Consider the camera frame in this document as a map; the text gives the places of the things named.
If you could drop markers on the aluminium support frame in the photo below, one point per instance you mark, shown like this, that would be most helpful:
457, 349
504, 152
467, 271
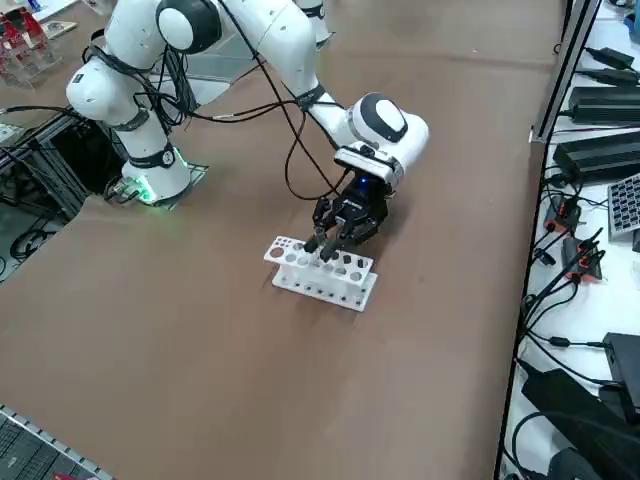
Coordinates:
50, 145

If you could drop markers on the checker pattern board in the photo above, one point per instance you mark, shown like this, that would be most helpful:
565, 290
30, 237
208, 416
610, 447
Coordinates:
625, 205

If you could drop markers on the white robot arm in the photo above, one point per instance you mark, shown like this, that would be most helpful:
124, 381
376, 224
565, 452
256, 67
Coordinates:
326, 25
280, 45

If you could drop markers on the black and orange device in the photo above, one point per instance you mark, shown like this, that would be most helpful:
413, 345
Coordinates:
562, 212
582, 260

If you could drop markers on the black grid panel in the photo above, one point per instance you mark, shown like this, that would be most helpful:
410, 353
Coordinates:
25, 450

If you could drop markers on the clear acrylic stand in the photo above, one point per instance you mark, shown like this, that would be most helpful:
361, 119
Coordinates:
25, 55

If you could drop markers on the white test tube rack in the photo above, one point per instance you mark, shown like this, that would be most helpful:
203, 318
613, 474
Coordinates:
285, 282

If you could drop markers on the black power brick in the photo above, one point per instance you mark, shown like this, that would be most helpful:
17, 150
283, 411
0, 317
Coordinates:
595, 155
605, 107

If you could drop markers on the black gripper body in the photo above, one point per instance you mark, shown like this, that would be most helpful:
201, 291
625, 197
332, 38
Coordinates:
362, 210

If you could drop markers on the slim black adapter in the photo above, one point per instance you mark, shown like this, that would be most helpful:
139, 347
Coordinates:
612, 57
615, 77

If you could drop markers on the black box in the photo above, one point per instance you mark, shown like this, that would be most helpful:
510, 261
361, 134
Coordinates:
625, 355

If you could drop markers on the aluminium camera post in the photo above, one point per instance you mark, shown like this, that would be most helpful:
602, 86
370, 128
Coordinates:
565, 75

